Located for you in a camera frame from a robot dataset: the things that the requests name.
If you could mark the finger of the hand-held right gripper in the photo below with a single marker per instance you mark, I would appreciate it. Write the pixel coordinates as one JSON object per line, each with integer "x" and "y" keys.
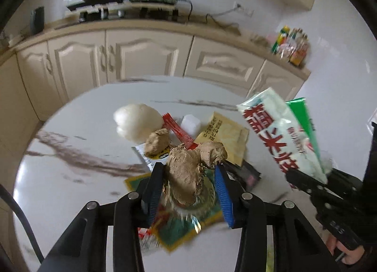
{"x": 346, "y": 180}
{"x": 304, "y": 184}

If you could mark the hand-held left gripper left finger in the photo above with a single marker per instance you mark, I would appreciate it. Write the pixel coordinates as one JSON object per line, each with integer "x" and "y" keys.
{"x": 153, "y": 192}

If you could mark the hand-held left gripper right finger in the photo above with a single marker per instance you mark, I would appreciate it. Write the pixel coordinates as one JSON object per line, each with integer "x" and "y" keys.
{"x": 223, "y": 198}

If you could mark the large ginger root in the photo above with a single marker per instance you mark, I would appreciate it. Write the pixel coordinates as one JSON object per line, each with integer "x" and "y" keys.
{"x": 188, "y": 171}

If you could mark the white green snack bag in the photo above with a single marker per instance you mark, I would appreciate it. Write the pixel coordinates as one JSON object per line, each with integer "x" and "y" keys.
{"x": 279, "y": 139}

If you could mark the person's right hand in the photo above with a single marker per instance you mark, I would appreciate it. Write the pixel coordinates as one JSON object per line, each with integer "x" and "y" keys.
{"x": 347, "y": 255}

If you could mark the black packet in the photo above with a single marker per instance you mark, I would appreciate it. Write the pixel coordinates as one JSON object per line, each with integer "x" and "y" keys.
{"x": 249, "y": 176}

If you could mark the small silver sachet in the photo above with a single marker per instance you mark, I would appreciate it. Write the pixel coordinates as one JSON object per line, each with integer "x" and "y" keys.
{"x": 141, "y": 154}

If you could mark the green yellow packet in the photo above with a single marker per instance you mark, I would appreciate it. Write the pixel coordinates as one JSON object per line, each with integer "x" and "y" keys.
{"x": 176, "y": 232}

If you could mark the small ginger piece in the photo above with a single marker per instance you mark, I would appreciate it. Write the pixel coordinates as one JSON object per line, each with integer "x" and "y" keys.
{"x": 157, "y": 142}

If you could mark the red sachet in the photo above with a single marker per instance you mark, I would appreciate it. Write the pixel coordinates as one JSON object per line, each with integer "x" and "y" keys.
{"x": 176, "y": 132}

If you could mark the white round bun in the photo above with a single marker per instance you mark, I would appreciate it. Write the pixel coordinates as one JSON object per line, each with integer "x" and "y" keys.
{"x": 137, "y": 121}

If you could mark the small clear white pack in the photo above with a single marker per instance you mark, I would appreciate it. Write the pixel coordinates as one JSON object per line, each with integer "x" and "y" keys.
{"x": 191, "y": 124}

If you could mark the round marble table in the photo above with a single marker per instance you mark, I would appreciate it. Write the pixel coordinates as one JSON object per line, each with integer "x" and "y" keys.
{"x": 73, "y": 186}

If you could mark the cluster of condiment bottles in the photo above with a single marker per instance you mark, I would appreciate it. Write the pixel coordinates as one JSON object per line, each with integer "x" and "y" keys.
{"x": 290, "y": 46}

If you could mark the cream lower cabinets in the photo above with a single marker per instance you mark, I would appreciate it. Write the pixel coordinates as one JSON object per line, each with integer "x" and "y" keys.
{"x": 141, "y": 53}

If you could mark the black gas stove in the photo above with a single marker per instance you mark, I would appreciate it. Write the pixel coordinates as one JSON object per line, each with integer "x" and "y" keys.
{"x": 147, "y": 14}

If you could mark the black induction cooker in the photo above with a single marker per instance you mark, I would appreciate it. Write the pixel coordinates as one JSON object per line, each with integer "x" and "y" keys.
{"x": 94, "y": 4}

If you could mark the black electric kettle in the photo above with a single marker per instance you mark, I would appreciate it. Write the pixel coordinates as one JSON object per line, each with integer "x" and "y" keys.
{"x": 37, "y": 20}

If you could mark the white wall socket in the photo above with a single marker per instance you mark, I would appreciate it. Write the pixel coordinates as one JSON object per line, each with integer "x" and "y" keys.
{"x": 244, "y": 9}

